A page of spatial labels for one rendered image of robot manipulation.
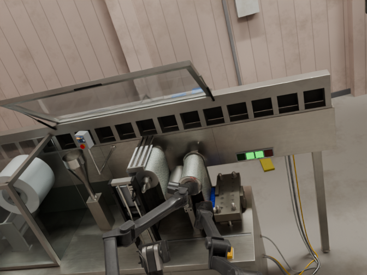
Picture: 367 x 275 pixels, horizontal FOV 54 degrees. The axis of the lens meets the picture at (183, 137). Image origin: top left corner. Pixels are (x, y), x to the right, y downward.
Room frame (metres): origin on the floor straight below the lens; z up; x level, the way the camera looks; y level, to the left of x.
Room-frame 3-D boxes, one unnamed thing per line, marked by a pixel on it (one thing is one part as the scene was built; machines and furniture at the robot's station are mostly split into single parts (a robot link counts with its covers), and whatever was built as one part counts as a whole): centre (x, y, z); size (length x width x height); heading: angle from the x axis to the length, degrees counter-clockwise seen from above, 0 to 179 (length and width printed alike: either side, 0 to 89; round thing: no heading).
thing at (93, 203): (2.04, 0.71, 1.19); 0.14 x 0.14 x 0.57
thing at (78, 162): (2.04, 0.71, 1.50); 0.14 x 0.14 x 0.06
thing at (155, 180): (1.93, 0.25, 1.34); 0.25 x 0.14 x 0.14; 164
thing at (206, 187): (1.84, -0.04, 1.11); 0.23 x 0.01 x 0.18; 164
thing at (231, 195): (1.84, -0.17, 1.00); 0.40 x 0.16 x 0.06; 164
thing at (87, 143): (1.92, 0.57, 1.66); 0.07 x 0.07 x 0.10; 59
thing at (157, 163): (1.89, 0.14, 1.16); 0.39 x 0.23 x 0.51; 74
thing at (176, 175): (1.89, 0.13, 1.18); 0.26 x 0.12 x 0.12; 164
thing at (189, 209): (1.71, 0.09, 1.05); 0.06 x 0.05 x 0.31; 164
